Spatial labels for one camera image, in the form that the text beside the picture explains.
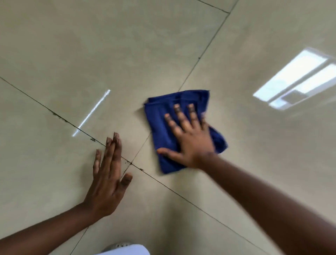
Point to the person's right hand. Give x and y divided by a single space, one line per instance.
193 143

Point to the person's left hand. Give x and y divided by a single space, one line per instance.
106 189

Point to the person's right thumb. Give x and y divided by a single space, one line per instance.
169 153

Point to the person's left thumb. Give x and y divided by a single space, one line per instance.
126 181

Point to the person's left little finger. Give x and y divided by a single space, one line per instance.
97 161

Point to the person's right little finger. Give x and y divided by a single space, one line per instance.
204 120

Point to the person's right middle finger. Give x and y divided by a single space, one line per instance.
181 115

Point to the blue cleaning cloth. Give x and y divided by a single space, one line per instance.
162 123

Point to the person's right forearm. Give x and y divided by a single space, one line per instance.
267 207

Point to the person's left forearm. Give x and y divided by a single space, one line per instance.
44 231

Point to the white perforated shoe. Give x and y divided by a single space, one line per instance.
115 246

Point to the white garment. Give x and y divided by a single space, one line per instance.
126 251

